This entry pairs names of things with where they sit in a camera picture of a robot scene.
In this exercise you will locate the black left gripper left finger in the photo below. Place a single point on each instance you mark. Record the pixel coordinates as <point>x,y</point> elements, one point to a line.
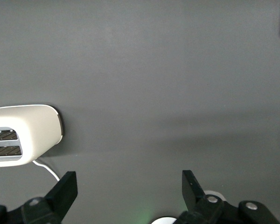
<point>60,196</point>

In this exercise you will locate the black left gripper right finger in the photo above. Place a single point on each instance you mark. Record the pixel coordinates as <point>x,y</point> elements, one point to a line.
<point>193,193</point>

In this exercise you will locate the white two-slot toaster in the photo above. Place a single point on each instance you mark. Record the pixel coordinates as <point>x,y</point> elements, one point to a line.
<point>35,130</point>

